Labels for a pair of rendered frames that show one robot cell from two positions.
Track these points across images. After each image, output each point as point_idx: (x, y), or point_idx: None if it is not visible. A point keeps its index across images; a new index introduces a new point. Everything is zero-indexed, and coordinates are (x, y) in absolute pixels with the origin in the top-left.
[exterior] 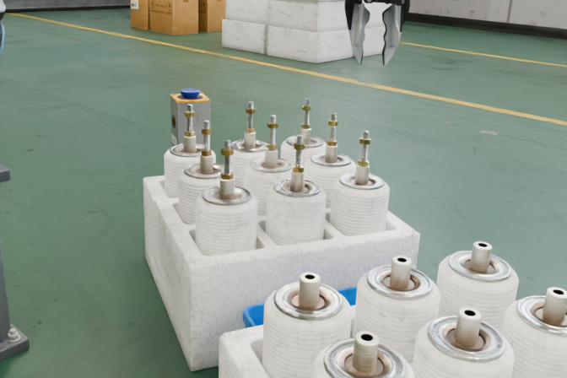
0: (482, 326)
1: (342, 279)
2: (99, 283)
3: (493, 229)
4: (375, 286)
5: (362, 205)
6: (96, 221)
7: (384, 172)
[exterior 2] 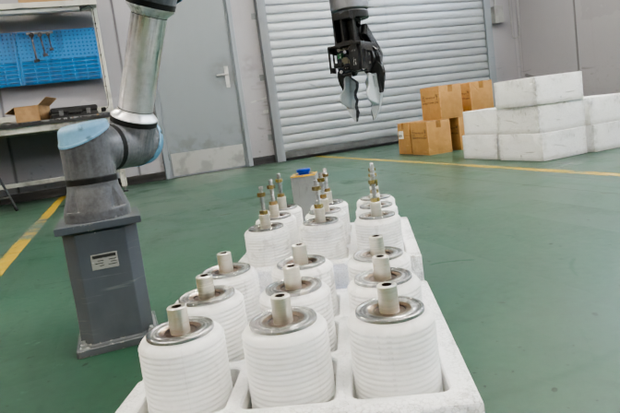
0: (315, 281)
1: None
2: None
3: (595, 277)
4: (279, 264)
5: (368, 231)
6: None
7: (525, 238)
